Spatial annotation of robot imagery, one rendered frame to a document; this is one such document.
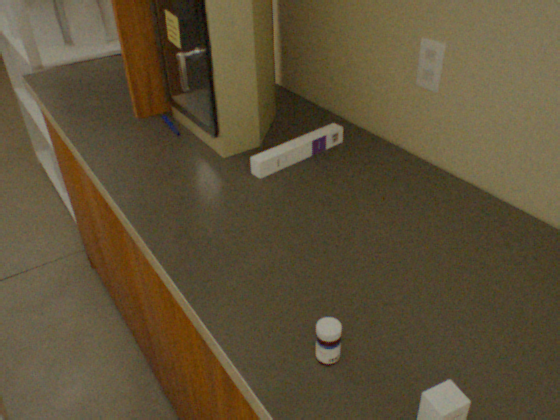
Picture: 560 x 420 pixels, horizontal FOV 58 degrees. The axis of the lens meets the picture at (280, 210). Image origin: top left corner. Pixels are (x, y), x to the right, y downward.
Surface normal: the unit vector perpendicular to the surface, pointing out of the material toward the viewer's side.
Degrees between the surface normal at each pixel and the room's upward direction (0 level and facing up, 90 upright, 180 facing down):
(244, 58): 90
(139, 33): 90
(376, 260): 0
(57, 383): 0
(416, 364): 0
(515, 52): 90
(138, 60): 90
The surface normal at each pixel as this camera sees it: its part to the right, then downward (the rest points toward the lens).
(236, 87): 0.55, 0.46
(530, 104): -0.83, 0.33
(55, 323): -0.03, -0.82
